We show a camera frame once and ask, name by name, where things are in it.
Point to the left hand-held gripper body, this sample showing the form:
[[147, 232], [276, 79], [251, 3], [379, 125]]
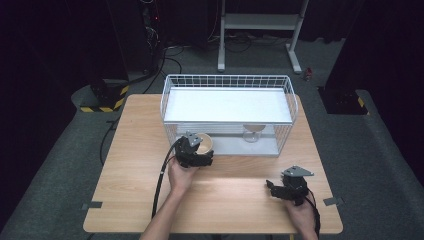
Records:
[[186, 153]]

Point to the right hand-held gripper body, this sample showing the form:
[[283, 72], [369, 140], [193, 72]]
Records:
[[296, 186]]

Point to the cream ceramic mug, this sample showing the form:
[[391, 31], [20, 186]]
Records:
[[206, 144]]

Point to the glass jar with white lid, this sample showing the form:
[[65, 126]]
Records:
[[253, 136]]

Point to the person's left hand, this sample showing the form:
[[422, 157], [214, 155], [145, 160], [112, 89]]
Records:
[[180, 178]]

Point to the person's right hand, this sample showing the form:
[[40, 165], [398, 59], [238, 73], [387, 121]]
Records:
[[303, 218]]

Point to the grey tape piece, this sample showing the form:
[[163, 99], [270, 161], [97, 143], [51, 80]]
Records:
[[333, 201], [92, 205]]

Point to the black yellow striped stand base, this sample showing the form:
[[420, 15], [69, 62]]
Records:
[[105, 98], [343, 101]]

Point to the small red object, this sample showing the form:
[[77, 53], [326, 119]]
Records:
[[308, 74]]

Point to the black equipment column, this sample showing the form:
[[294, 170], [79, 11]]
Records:
[[150, 33]]

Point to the white metal stand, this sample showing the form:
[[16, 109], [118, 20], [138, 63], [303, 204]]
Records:
[[260, 21]]

